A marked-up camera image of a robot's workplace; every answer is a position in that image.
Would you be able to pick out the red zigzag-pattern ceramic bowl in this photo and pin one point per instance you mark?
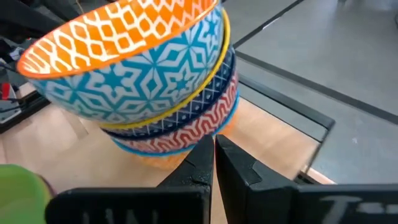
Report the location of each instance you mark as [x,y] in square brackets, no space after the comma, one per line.
[199,127]

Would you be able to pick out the black-frame wooden shelf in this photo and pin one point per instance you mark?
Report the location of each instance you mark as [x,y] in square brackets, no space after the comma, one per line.
[93,155]

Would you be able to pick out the green plastic bowl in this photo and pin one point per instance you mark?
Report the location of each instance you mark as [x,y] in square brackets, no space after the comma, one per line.
[18,196]

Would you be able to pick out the yellow translucent plastic bowl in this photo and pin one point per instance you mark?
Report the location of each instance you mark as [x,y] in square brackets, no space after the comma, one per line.
[161,161]

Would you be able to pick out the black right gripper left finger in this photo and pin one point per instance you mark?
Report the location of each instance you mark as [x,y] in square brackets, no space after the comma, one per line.
[140,205]

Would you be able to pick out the orange and blue patterned bowl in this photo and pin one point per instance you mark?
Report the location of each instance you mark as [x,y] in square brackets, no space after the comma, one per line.
[140,81]

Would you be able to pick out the navy diamond-pattern ceramic bowl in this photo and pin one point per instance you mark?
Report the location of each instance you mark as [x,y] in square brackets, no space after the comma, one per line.
[199,109]

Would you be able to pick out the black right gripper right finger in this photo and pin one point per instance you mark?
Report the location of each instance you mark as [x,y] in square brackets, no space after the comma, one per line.
[264,202]

